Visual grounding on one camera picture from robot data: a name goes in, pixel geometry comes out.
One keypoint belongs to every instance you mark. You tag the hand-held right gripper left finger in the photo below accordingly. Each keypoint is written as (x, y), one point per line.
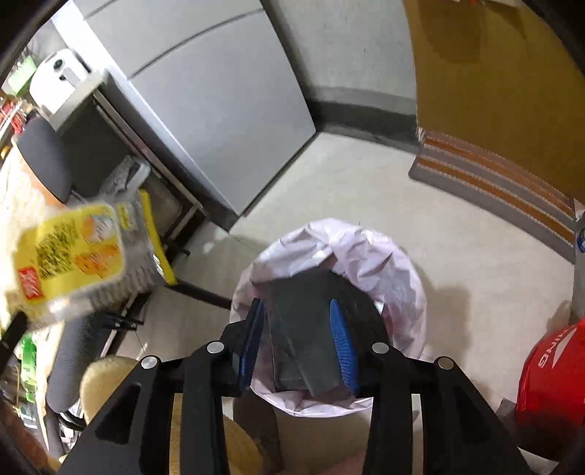
(253, 340)

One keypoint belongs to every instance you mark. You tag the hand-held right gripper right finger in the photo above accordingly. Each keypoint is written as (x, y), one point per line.
(340, 347)

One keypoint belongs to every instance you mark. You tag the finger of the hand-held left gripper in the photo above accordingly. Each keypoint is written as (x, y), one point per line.
(13, 335)

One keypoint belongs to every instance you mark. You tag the black plastic bag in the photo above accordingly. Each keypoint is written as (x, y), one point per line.
(301, 329)

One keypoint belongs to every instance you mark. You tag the trash bin with white liner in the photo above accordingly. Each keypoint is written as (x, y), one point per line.
(356, 246)

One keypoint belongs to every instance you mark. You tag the clear package with yellow label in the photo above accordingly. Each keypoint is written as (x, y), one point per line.
(68, 246)

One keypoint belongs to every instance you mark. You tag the grey office chair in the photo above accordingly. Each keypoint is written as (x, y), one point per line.
(45, 160)

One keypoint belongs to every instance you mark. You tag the white plastic storage bin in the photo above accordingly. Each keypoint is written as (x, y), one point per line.
(128, 173)

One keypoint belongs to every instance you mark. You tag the row of condiment bottles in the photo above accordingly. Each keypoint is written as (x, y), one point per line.
(11, 118)

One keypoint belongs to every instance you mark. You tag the striped door mat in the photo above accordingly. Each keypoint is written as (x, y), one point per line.
(484, 182)

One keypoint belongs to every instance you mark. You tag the red bag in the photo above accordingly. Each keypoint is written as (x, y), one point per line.
(557, 388)

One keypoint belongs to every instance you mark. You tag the white refrigerator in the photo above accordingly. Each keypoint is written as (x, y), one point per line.
(219, 100)

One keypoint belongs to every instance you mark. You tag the green utensil basket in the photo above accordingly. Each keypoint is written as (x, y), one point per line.
(20, 75)

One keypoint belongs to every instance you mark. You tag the white air fryer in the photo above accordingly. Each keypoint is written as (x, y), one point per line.
(52, 77)

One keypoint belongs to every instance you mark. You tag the yellow wooden door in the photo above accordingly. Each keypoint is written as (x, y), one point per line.
(502, 91)

